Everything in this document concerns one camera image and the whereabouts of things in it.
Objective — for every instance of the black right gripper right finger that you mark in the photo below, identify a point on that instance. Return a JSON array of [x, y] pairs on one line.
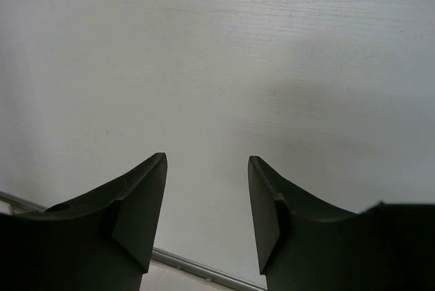
[[305, 243]]

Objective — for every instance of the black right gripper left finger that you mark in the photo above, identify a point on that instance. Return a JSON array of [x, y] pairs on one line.
[[100, 240]]

